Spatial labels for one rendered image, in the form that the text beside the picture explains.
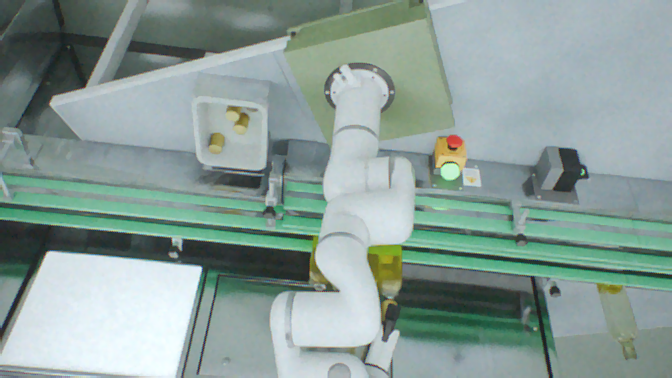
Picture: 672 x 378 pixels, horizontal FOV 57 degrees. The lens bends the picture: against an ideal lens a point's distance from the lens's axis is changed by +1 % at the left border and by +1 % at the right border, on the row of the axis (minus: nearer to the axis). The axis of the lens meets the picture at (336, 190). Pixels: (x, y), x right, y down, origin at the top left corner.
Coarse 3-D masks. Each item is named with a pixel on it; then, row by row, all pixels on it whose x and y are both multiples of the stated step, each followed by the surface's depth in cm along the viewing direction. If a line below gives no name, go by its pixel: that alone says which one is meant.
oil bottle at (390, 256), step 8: (384, 248) 154; (392, 248) 155; (400, 248) 155; (384, 256) 153; (392, 256) 153; (400, 256) 154; (384, 264) 151; (392, 264) 152; (400, 264) 152; (384, 272) 150; (392, 272) 150; (400, 272) 150; (384, 280) 148; (392, 280) 149; (400, 280) 149; (384, 288) 148; (392, 288) 148; (400, 288) 149
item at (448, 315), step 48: (0, 240) 166; (48, 240) 168; (96, 240) 169; (144, 240) 171; (192, 240) 172; (0, 288) 156; (432, 288) 170; (480, 288) 172; (528, 288) 174; (0, 336) 149; (432, 336) 161; (480, 336) 162; (528, 336) 164
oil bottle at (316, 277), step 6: (312, 240) 156; (312, 246) 153; (312, 252) 152; (312, 258) 150; (312, 264) 149; (312, 270) 148; (318, 270) 148; (312, 276) 147; (318, 276) 147; (324, 276) 147; (312, 282) 148; (318, 282) 147; (324, 282) 147; (330, 282) 149; (312, 288) 150
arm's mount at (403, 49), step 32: (416, 0) 125; (288, 32) 133; (320, 32) 128; (352, 32) 124; (384, 32) 122; (416, 32) 121; (320, 64) 129; (352, 64) 128; (384, 64) 128; (416, 64) 127; (320, 96) 136; (416, 96) 134; (448, 96) 139; (320, 128) 143; (384, 128) 142; (416, 128) 141; (448, 128) 140
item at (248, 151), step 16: (208, 96) 138; (192, 112) 141; (208, 112) 151; (224, 112) 150; (240, 112) 150; (256, 112) 150; (208, 128) 155; (224, 128) 155; (256, 128) 154; (208, 144) 156; (224, 144) 158; (240, 144) 158; (256, 144) 158; (208, 160) 154; (224, 160) 155; (240, 160) 155; (256, 160) 156
